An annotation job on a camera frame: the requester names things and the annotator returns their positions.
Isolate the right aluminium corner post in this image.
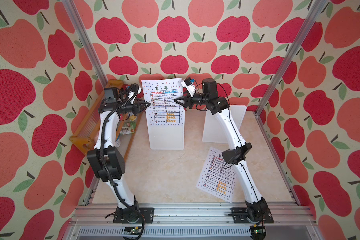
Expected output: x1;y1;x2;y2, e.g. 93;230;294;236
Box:
254;0;329;119

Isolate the green label snack packet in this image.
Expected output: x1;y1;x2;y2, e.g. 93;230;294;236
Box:
120;121;137;135

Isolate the paper menu sheet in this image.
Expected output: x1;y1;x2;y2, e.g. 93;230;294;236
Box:
196;148;236;203
142;78;185;127

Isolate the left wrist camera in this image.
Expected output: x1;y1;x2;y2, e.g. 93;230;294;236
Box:
122;84;142;103

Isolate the left aluminium corner post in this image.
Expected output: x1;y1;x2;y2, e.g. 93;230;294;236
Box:
62;0;108;88

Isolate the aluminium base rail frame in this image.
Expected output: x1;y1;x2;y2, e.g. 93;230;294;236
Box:
62;202;324;240

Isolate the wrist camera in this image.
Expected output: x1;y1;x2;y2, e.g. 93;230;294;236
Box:
181;77;196;97
122;84;142;103

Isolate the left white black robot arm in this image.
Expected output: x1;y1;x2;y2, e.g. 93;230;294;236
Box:
87;84;150;223

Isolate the right white menu rack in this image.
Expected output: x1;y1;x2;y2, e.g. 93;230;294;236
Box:
202;105;247;144

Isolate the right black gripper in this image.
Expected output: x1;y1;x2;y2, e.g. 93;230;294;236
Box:
175;91;209;110

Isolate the left white menu rack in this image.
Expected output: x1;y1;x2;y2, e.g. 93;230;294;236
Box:
146;109;185;150

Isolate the orange wooden shelf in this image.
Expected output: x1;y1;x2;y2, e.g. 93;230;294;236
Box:
70;92;135;161

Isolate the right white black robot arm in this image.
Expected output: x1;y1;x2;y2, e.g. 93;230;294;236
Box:
174;78;270;224

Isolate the white menu rack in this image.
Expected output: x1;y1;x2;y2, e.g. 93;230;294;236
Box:
146;109;185;150
202;105;247;144

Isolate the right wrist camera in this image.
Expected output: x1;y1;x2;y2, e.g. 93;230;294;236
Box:
181;77;196;97

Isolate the aluminium corner post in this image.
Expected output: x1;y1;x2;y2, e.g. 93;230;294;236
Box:
254;0;329;119
62;0;108;88

